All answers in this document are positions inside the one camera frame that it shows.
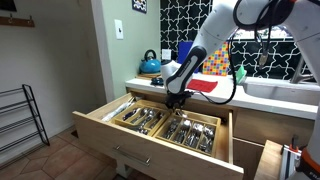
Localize metal drawer handle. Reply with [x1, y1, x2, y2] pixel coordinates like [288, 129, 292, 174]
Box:
[112, 144, 152, 167]

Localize teal kettle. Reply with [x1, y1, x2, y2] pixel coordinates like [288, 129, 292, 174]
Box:
[138, 49, 162, 75]

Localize small black object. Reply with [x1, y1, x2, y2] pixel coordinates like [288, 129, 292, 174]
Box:
[150, 77, 165, 86]

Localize grey metal faucet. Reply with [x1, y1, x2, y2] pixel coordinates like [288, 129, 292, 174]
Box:
[289, 54, 316, 84]

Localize aluminium frame rail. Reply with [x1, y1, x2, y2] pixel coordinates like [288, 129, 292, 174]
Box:
[279, 134, 303, 180]

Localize blue handled utensil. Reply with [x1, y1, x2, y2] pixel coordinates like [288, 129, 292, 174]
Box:
[122, 107, 142, 122]

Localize dark framed picture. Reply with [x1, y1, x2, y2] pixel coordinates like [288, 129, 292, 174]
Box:
[0, 0, 18, 13]

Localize green sponge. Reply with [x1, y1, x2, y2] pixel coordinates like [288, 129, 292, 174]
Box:
[235, 65, 248, 84]

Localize large silver spoon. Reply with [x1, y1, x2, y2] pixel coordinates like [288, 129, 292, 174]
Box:
[198, 126, 212, 154]
[203, 125, 216, 154]

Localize white light switch plate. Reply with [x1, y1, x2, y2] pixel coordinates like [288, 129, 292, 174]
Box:
[114, 18, 124, 41]

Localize long black cable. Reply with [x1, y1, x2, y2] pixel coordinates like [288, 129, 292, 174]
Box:
[194, 31, 238, 106]

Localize black metal shoe rack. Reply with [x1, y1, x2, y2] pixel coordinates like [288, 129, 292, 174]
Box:
[0, 83, 51, 158]

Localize silver fork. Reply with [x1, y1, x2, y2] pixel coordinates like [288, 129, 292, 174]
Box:
[184, 123, 200, 148]
[178, 119, 193, 144]
[189, 122, 204, 148]
[173, 120, 188, 144]
[148, 112, 166, 132]

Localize stainless steel sink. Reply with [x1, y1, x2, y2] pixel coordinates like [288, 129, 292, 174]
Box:
[242, 78, 320, 106]

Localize thick black cable with plug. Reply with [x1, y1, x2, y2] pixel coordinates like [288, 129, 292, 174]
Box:
[232, 0, 289, 67]

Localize red towel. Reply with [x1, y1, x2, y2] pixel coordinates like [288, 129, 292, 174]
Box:
[186, 78, 219, 94]

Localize clear plastic cutlery bag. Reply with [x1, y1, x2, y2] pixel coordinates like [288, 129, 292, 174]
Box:
[101, 96, 136, 123]

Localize small white card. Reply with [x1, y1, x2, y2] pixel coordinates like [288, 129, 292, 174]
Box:
[161, 48, 173, 61]

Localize colourful mosaic board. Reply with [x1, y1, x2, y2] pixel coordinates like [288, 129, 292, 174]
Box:
[202, 41, 231, 77]

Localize wooden coat rack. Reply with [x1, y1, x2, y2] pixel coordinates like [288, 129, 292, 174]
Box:
[0, 15, 36, 28]

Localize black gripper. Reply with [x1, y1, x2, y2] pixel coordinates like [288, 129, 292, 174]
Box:
[165, 90, 195, 112]

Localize wooden kitchen cabinet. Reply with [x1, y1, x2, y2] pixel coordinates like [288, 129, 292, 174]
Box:
[126, 87, 318, 180]

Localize wooden cutlery tray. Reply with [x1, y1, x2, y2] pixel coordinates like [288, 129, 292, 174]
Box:
[110, 99, 173, 138]
[153, 109, 222, 158]

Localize wooden side table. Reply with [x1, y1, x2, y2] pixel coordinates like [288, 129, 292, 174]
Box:
[253, 139, 284, 180]

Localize wooden drawer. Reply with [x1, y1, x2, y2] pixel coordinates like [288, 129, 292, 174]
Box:
[72, 92, 245, 180]

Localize blue patterned wall tile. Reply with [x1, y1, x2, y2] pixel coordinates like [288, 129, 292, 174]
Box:
[131, 0, 148, 14]

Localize wooden trivet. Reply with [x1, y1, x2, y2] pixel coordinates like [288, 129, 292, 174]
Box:
[135, 72, 163, 80]

